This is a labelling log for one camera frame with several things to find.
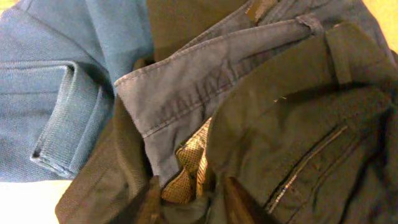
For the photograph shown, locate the dark navy pants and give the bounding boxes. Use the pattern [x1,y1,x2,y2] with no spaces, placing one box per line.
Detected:
[55,0,397,223]

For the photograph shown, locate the blue polo shirt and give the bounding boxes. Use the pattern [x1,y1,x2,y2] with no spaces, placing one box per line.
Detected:
[1,0,153,182]

